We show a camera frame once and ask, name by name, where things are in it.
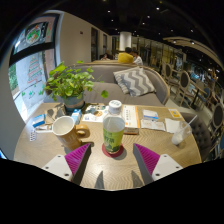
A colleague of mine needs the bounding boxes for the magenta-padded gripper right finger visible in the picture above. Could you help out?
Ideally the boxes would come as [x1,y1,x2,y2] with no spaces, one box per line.
[132,143,184,186]

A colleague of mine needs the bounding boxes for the green potted plant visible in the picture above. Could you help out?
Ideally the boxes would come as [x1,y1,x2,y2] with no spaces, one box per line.
[43,60,109,113]

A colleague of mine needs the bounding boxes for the group of dining chairs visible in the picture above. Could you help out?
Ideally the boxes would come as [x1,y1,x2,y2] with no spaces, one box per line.
[159,61,224,158]

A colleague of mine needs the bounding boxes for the pill blister pack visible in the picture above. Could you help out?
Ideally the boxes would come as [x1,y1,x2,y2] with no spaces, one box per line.
[29,129,38,142]

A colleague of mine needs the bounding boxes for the small blue white card box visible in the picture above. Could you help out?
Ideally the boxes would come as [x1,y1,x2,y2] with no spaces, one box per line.
[142,109,159,121]

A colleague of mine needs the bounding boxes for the white tube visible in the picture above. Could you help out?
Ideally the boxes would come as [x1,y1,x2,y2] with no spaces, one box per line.
[34,128,54,134]

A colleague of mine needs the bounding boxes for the group of ceiling lights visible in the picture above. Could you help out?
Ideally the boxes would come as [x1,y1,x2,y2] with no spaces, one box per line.
[99,0,198,44]

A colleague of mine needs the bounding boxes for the green-labelled clear drink bottle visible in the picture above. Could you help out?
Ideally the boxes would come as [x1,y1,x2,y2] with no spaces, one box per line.
[102,99,126,155]

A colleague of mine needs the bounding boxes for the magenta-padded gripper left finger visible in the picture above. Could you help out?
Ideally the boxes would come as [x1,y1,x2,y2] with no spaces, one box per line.
[41,143,93,186]

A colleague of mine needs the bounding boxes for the small blue white carton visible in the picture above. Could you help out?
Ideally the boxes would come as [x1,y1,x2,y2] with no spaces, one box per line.
[71,109,83,125]

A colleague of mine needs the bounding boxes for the person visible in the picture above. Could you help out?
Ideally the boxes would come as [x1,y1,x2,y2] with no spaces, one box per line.
[99,53,111,62]
[117,47,134,64]
[130,49,144,66]

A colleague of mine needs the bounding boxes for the white printed leaflet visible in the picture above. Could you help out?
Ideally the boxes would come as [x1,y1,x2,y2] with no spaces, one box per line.
[139,119,166,132]

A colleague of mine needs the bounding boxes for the colourful picture leaflet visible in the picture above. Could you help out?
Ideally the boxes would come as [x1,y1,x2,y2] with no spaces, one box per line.
[81,104,111,123]

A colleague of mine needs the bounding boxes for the yellow card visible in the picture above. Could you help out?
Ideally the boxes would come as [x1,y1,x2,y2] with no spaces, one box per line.
[168,108,183,119]

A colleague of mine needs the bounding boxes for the clear plastic cup with straw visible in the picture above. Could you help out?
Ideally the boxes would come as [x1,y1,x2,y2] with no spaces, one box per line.
[170,114,198,146]

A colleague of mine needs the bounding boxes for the flat round red coaster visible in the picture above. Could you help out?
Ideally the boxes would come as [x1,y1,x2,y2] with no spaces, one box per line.
[101,142,125,158]

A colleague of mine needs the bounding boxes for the framed food poster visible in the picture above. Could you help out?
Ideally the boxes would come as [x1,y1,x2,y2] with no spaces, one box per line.
[13,14,59,54]

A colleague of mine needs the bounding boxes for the white box with orange edge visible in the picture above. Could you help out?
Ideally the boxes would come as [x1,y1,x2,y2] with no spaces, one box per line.
[121,104,141,135]

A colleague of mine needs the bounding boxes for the tan mug with white letters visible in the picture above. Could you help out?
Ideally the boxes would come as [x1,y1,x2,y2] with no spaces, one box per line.
[52,115,91,151]

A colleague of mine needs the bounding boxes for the grey white chevron cushion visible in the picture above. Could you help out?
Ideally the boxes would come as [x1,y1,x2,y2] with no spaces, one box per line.
[112,66,157,98]

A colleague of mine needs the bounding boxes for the grey curved sofa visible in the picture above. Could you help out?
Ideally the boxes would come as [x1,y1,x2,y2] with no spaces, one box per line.
[43,61,171,108]

